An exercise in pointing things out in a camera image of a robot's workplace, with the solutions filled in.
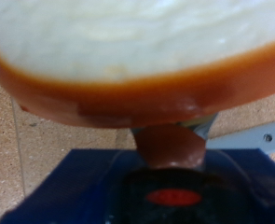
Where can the white bread slice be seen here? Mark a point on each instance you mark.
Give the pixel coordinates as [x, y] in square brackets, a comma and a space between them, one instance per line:
[137, 40]

